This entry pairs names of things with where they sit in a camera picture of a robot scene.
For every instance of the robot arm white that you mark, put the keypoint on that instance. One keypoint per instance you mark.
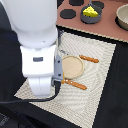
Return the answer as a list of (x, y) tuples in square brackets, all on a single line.
[(34, 22)]

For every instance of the beige toy sink bowl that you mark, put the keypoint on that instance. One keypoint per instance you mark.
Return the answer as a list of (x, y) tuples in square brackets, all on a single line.
[(122, 15)]

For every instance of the grey toy frying pan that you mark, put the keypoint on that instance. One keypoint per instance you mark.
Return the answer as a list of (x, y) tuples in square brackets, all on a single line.
[(91, 20)]

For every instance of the beige woven placemat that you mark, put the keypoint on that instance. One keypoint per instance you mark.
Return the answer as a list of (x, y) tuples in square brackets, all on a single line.
[(73, 107)]

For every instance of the beige round toy plate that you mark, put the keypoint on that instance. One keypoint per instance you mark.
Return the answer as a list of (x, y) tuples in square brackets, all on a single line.
[(73, 67)]

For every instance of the grey toy cooking pot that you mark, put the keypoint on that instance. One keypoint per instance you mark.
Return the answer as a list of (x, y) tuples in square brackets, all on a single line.
[(60, 33)]

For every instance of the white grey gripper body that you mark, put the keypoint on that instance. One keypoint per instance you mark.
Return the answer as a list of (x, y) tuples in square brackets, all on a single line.
[(41, 67)]

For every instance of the toy knife orange handle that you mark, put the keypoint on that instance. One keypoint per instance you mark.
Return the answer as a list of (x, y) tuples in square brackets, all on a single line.
[(80, 56)]

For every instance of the pink toy stove board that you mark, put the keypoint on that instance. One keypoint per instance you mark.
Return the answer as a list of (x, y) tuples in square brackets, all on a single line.
[(106, 27)]

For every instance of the toy fork orange handle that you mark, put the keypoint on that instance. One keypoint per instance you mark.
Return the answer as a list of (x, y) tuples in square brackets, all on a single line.
[(75, 84)]

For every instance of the yellow toy cheese wedge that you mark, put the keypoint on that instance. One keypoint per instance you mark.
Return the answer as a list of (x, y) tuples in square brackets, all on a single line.
[(90, 12)]

